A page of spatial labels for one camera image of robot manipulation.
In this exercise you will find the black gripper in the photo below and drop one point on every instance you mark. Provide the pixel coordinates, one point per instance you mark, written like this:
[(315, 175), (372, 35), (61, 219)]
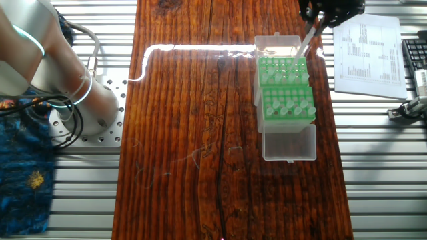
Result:
[(340, 6)]

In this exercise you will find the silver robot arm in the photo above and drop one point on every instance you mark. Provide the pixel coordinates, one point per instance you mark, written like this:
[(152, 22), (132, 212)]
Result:
[(26, 50)]

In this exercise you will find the printed white paper sheet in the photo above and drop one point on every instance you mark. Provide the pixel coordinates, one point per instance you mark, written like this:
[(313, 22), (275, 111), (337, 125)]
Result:
[(367, 76)]

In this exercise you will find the black keyboard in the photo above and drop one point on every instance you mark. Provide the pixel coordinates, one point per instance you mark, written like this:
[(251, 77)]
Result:
[(413, 53)]

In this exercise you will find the brown wooden board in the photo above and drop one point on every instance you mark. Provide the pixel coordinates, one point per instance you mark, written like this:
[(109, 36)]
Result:
[(187, 133)]

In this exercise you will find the blue painted cloth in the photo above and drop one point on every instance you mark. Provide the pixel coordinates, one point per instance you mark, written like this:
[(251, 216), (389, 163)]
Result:
[(23, 186)]

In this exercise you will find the aluminium post with foot bracket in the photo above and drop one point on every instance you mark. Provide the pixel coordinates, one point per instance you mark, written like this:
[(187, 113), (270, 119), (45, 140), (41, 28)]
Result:
[(393, 114)]

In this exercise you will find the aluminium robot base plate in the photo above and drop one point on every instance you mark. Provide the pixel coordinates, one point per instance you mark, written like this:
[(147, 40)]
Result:
[(113, 133)]

